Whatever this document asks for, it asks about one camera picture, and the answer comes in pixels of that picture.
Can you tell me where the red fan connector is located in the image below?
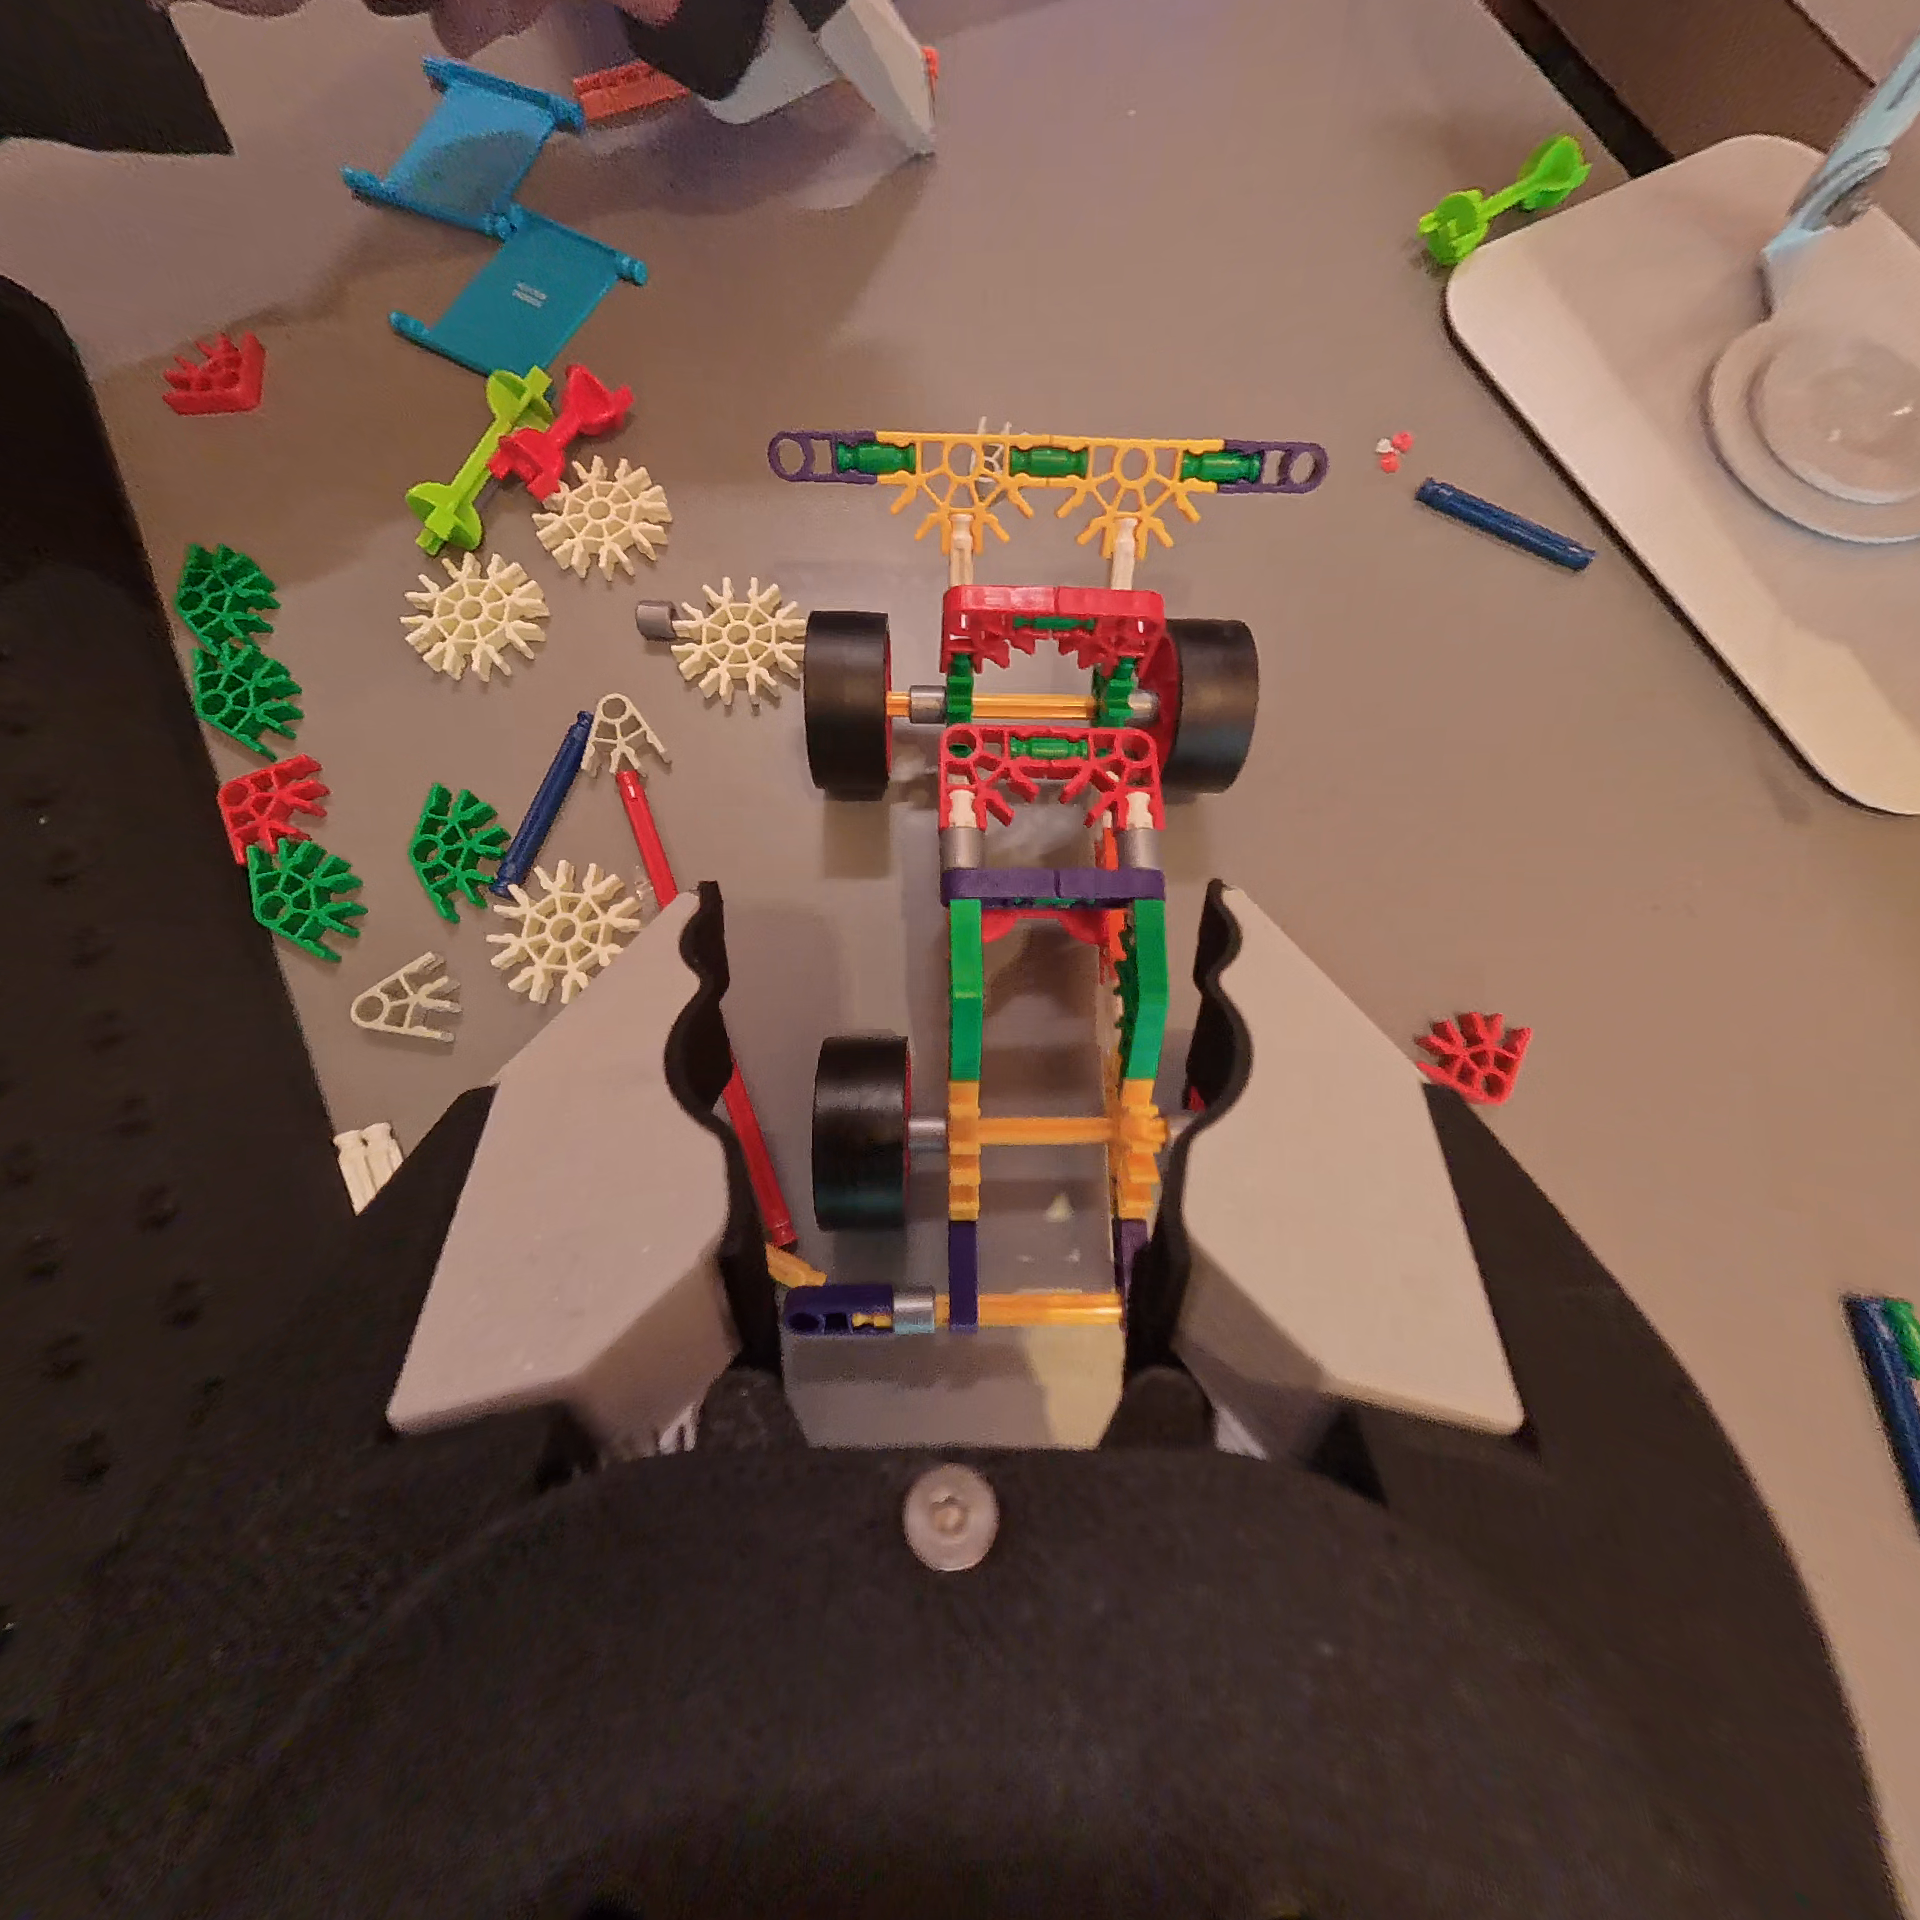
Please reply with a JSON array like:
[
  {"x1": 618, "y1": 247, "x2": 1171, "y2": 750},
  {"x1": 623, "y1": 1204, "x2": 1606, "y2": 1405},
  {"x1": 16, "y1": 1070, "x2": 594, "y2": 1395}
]
[
  {"x1": 1414, "y1": 1011, "x2": 1536, "y2": 1106},
  {"x1": 215, "y1": 753, "x2": 333, "y2": 869}
]

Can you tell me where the person's left forearm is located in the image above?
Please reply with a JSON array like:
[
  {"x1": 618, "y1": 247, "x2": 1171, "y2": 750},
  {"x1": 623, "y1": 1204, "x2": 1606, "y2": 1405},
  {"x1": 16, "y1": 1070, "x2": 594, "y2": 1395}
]
[{"x1": 0, "y1": 0, "x2": 237, "y2": 156}]

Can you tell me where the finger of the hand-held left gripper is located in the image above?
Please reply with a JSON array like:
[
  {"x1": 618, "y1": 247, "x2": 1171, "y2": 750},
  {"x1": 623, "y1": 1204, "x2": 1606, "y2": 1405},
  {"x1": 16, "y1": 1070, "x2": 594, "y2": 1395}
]
[{"x1": 812, "y1": 0, "x2": 939, "y2": 161}]

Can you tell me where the red connector piece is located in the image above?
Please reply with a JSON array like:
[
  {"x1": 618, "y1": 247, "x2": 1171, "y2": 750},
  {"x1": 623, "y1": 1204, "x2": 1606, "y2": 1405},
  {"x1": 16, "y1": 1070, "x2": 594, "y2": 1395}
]
[{"x1": 160, "y1": 329, "x2": 269, "y2": 418}]

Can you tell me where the short blue rod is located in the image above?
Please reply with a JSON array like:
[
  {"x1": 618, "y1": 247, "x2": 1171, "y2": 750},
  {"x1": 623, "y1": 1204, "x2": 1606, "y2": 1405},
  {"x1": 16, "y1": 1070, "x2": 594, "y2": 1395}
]
[{"x1": 1841, "y1": 1294, "x2": 1920, "y2": 1501}]

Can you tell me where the white document stand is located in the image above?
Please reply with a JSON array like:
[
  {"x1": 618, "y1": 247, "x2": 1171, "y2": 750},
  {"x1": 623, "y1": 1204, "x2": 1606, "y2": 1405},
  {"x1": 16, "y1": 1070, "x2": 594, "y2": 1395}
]
[{"x1": 1443, "y1": 30, "x2": 1920, "y2": 815}]

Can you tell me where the purple and yellow rod assembly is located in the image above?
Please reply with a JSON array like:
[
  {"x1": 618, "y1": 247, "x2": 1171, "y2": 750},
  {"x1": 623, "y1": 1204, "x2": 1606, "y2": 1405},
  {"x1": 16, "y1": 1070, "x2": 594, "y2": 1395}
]
[{"x1": 782, "y1": 1275, "x2": 1128, "y2": 1335}]

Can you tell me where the red long rod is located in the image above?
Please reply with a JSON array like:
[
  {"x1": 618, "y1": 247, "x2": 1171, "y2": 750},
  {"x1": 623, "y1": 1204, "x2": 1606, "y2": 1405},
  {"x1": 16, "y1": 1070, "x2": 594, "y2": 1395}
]
[{"x1": 614, "y1": 767, "x2": 798, "y2": 1249}]

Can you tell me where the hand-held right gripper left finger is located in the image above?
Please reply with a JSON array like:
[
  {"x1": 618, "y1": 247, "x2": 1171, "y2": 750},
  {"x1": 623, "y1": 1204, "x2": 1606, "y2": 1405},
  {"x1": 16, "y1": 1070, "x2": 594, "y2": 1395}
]
[{"x1": 386, "y1": 885, "x2": 784, "y2": 1434}]

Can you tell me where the yellow connector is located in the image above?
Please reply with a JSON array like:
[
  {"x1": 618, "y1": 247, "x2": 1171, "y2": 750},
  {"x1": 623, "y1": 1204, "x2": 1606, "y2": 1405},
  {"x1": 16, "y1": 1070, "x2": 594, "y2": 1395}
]
[
  {"x1": 878, "y1": 431, "x2": 1038, "y2": 549},
  {"x1": 1050, "y1": 437, "x2": 1226, "y2": 562}
]

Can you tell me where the red and green toy model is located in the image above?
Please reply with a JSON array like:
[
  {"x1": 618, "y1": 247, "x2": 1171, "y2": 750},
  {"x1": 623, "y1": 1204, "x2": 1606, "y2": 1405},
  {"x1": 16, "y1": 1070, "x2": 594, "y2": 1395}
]
[{"x1": 765, "y1": 423, "x2": 1331, "y2": 1338}]

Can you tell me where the light grey wedge connector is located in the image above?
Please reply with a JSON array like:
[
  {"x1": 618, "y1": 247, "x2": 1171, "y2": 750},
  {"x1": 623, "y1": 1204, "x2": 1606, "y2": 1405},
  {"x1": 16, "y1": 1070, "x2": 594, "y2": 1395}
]
[
  {"x1": 348, "y1": 955, "x2": 462, "y2": 1045},
  {"x1": 580, "y1": 694, "x2": 674, "y2": 781}
]

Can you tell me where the person's left hand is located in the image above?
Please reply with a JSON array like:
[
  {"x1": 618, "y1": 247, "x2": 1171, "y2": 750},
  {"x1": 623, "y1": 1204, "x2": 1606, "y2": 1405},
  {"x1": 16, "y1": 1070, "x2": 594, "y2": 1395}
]
[{"x1": 428, "y1": 0, "x2": 632, "y2": 57}]

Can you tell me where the lime green plastic piece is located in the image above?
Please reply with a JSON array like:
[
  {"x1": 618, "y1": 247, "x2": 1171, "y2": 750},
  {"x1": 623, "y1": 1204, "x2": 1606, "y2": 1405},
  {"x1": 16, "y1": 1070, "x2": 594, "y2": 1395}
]
[{"x1": 406, "y1": 365, "x2": 557, "y2": 562}]

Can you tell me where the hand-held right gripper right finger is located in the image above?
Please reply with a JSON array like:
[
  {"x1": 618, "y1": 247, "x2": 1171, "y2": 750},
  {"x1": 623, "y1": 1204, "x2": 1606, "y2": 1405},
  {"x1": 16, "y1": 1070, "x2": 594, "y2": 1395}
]
[{"x1": 1128, "y1": 882, "x2": 1529, "y2": 1459}]

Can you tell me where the red double-ended connector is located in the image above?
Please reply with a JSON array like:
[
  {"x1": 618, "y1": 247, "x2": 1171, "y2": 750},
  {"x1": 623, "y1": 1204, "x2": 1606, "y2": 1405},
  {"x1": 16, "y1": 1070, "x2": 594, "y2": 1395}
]
[{"x1": 488, "y1": 362, "x2": 632, "y2": 499}]

